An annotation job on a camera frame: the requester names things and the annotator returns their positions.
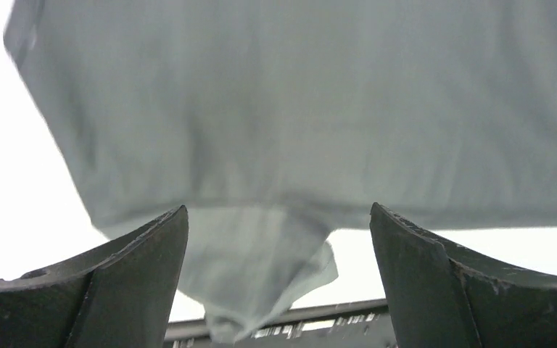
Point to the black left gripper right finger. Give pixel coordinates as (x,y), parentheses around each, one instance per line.
(443,294)

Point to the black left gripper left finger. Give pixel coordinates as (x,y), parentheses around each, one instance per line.
(118,294)

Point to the dark grey t shirt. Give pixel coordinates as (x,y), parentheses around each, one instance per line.
(278,122)

